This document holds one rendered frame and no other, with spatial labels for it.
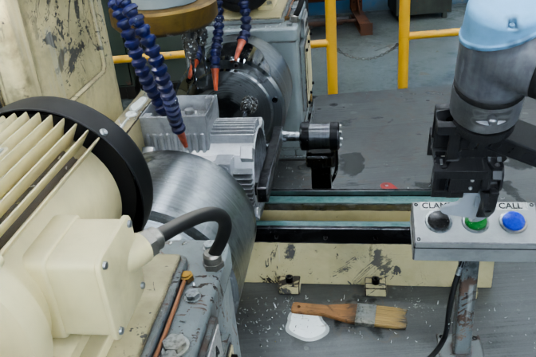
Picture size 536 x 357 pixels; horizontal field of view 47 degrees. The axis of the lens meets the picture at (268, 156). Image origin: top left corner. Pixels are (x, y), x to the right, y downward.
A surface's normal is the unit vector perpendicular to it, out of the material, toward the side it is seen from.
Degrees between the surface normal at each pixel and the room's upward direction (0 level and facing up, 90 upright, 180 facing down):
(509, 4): 23
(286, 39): 90
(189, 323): 0
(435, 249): 113
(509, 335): 0
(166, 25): 90
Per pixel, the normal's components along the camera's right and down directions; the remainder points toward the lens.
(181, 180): 0.28, -0.83
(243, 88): -0.13, 0.47
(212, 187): 0.57, -0.69
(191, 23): 0.58, 0.33
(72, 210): 0.83, -0.44
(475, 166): -0.12, -0.63
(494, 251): -0.09, 0.77
